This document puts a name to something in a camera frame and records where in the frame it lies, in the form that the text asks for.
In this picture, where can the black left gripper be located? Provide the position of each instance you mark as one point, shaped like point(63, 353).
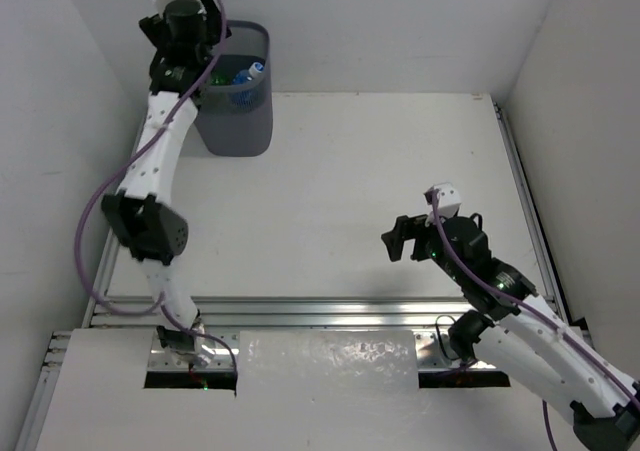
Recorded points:
point(214, 16)

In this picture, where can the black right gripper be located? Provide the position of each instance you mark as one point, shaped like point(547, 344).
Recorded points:
point(407, 227)

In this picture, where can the clear bottle dark blue label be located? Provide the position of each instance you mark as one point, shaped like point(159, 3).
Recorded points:
point(245, 97)

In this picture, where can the green plastic bottle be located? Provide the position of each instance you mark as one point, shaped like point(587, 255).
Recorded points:
point(219, 79)

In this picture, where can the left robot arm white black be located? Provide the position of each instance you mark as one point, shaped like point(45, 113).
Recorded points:
point(183, 333)

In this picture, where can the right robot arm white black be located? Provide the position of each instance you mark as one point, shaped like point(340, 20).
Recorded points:
point(511, 326)

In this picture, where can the grey mesh waste bin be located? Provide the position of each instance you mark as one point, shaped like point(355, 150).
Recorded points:
point(229, 130)

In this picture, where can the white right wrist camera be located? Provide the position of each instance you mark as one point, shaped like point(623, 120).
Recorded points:
point(449, 199)

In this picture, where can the aluminium right side rail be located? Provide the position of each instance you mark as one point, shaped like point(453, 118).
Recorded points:
point(545, 261)

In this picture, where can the aluminium rail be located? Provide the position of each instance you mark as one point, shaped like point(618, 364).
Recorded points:
point(128, 201)
point(545, 261)
point(327, 313)

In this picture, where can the aluminium front rail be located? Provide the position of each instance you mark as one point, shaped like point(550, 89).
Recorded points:
point(327, 313)

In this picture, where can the aluminium left side rail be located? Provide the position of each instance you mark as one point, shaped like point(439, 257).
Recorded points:
point(128, 201)

